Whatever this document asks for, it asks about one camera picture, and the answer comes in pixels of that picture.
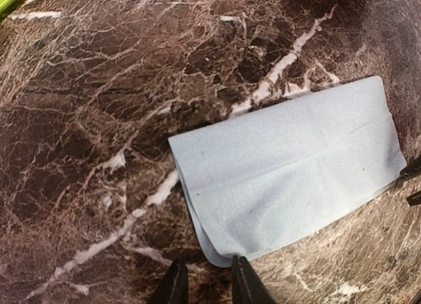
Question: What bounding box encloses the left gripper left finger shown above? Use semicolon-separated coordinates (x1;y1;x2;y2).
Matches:
149;260;188;304

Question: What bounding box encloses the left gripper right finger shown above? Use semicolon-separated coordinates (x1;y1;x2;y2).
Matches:
231;255;276;304

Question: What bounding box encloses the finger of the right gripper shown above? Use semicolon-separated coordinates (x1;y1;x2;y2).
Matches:
398;157;421;181
407;191;421;205

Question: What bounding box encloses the light blue cleaning cloth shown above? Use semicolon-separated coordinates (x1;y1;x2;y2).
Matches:
168;76;407;268

